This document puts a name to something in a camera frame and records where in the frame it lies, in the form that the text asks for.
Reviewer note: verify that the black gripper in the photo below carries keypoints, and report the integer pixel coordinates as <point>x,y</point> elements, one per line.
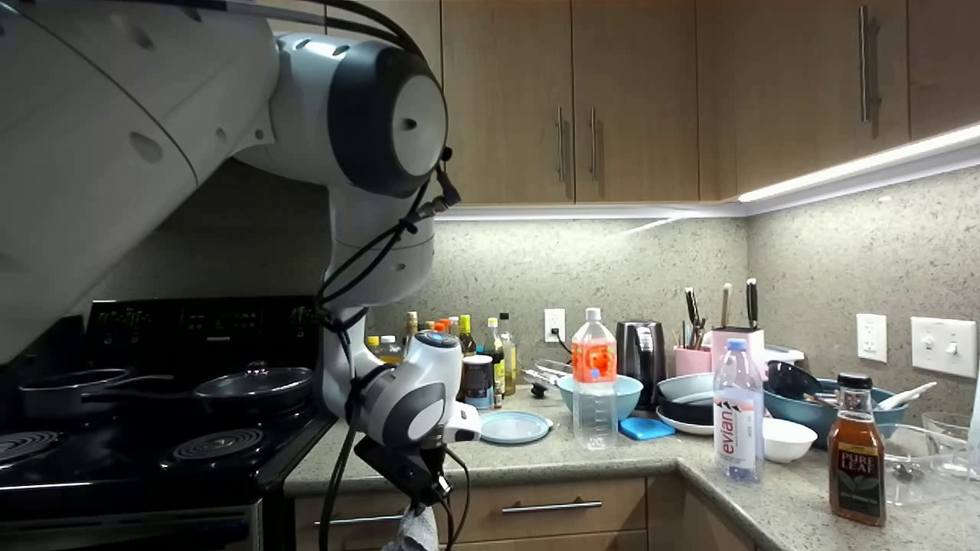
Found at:
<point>414,471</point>

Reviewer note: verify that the grey white rag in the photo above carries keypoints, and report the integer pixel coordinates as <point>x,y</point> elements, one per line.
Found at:
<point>416,530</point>

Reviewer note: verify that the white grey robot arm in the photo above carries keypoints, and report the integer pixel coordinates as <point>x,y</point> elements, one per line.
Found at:
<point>117,112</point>

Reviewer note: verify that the light blue plate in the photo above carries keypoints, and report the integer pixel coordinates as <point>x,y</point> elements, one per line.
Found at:
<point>513,426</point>

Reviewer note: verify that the white lid dark jar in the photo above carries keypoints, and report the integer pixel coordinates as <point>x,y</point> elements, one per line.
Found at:
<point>476,376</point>

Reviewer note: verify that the yellow cap oil bottle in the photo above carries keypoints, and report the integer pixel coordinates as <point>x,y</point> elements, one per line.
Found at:
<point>510,353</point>

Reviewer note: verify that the orange soda plastic bottle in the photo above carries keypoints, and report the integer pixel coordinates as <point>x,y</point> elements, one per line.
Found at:
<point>593,381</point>

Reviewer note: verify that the blue sponge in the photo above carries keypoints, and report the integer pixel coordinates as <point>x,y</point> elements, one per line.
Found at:
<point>644,429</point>

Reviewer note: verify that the light blue bowl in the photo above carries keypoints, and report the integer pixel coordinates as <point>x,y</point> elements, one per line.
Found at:
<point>615,396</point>

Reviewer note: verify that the black electric kettle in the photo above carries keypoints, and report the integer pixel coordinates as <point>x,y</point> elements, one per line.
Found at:
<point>641,356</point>

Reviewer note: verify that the black stove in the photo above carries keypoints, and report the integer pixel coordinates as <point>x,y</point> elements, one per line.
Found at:
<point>160,426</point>

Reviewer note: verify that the pink knife block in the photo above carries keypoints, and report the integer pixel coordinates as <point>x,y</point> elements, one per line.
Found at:
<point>702,343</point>

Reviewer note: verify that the clear water bottle red label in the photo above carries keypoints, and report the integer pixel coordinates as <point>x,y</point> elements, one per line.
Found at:
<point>739,414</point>

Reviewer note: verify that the small white bowl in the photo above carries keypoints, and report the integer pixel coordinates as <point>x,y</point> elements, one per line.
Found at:
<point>785,442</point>

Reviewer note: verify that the dark blue bowl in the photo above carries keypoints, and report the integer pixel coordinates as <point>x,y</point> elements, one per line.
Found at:
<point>817,412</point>

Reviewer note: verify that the dark sauce glass bottle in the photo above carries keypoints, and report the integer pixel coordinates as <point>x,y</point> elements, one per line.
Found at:
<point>856,454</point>

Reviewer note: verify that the steel drawer handle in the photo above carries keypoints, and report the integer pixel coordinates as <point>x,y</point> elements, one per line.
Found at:
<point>550,505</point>

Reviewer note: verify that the white wall outlet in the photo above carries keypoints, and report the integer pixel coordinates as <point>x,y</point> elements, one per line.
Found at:
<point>555,324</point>

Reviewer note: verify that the white light switch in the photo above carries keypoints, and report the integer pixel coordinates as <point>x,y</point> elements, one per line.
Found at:
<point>943,347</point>

